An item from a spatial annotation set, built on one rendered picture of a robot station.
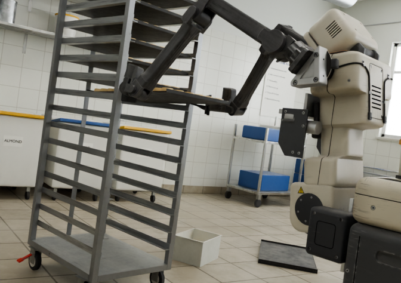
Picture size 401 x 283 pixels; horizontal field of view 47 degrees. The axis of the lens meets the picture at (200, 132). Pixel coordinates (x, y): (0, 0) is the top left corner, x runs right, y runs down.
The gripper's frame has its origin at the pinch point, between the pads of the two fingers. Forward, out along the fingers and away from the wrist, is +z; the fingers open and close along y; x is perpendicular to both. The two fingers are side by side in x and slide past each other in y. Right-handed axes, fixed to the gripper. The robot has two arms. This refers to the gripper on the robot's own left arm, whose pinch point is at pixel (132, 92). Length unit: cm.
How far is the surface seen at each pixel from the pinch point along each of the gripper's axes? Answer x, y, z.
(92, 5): -28, -42, 25
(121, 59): -6.5, -13.7, -0.8
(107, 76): -14.3, -6.5, 11.3
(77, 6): -39, -43, 36
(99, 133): -14.5, 20.3, 11.5
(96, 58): -22.0, -15.5, 19.0
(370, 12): 261, -186, 457
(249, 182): 106, 68, 368
